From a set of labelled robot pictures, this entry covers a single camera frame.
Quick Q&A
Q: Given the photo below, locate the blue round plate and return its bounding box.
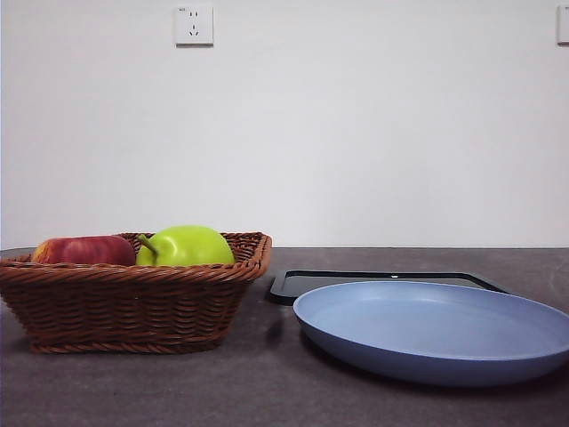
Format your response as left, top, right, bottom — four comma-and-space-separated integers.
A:
293, 280, 569, 387

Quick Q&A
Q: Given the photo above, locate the brown wicker basket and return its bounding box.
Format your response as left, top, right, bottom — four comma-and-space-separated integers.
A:
0, 230, 273, 356

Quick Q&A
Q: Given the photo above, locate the red apple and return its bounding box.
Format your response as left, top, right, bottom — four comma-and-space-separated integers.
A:
30, 235, 137, 267

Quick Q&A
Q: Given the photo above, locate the black flat tray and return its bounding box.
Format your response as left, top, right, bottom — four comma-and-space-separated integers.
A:
269, 270, 512, 306

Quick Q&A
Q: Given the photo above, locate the white wall socket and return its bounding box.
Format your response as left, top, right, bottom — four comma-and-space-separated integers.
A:
174, 4, 215, 48

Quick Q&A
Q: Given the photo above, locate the green apple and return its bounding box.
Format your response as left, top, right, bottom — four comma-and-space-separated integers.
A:
135, 224, 236, 268

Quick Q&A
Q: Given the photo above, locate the white wall plate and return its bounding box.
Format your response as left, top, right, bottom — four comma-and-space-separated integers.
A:
557, 5, 569, 46

